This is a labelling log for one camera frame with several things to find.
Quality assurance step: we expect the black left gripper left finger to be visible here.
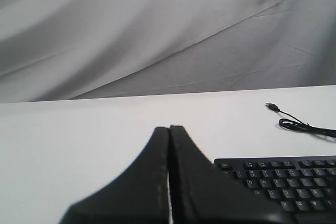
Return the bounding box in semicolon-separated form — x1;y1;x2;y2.
61;127;170;223

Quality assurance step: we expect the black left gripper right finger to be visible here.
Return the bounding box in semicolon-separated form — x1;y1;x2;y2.
168;125;293;223

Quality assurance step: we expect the black acer keyboard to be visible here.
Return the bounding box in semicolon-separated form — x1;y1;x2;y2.
214;156;335;223

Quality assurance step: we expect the grey backdrop cloth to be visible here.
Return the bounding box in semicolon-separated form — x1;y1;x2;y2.
1;0;335;103

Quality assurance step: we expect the black USB cable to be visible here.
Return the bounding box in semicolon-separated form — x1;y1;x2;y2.
265;101;336;138

